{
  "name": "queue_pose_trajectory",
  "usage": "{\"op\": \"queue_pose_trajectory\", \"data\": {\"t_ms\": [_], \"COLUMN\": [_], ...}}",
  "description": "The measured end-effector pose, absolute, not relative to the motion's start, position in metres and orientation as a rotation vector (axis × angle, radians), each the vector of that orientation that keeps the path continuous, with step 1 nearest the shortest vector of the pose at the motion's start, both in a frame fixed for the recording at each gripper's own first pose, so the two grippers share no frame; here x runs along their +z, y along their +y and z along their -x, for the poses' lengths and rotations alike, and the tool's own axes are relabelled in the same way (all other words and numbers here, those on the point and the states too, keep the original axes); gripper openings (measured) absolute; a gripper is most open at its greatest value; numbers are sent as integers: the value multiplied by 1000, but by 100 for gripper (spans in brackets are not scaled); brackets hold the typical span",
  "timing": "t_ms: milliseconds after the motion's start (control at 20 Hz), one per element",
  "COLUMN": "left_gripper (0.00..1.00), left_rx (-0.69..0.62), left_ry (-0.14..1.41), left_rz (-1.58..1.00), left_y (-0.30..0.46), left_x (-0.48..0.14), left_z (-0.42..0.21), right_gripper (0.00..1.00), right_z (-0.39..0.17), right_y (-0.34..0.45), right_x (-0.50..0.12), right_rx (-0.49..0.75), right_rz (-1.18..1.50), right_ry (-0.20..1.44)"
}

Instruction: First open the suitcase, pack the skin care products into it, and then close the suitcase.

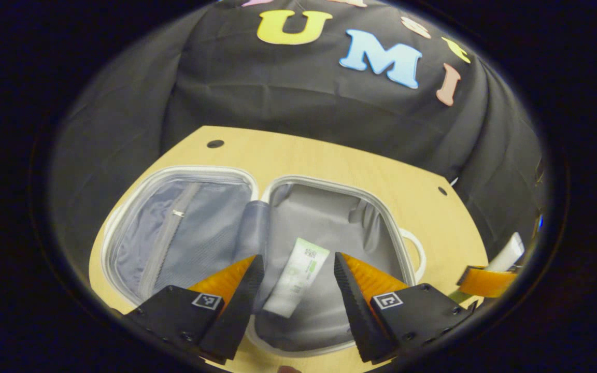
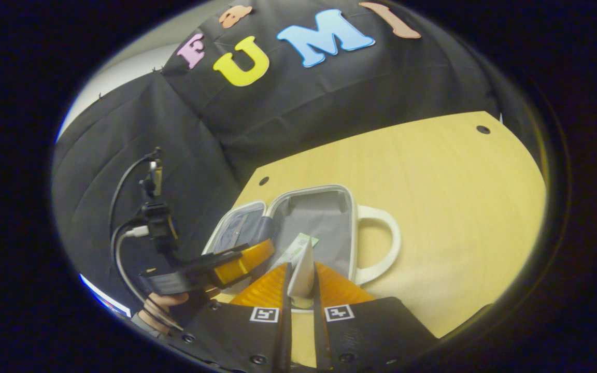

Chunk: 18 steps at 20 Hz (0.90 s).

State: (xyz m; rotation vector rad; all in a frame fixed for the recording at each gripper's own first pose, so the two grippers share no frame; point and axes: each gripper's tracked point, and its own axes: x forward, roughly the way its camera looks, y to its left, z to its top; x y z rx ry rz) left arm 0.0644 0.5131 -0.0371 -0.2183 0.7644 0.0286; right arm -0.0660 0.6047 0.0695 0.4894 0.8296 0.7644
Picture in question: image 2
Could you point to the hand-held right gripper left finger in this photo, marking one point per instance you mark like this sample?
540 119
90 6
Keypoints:
286 311

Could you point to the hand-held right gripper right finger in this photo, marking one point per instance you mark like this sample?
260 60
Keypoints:
318 321

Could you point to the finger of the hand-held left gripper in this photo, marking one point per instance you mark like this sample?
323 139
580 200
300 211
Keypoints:
236 264

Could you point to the white and green cream tube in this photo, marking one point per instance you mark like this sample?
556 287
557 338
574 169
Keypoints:
302 274

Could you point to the white hard-shell suitcase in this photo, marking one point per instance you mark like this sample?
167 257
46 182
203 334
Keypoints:
319 212

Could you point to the black table grommet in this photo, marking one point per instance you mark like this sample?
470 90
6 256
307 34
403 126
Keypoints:
263 181
483 129

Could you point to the black backdrop cloth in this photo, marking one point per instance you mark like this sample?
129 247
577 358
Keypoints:
298 98

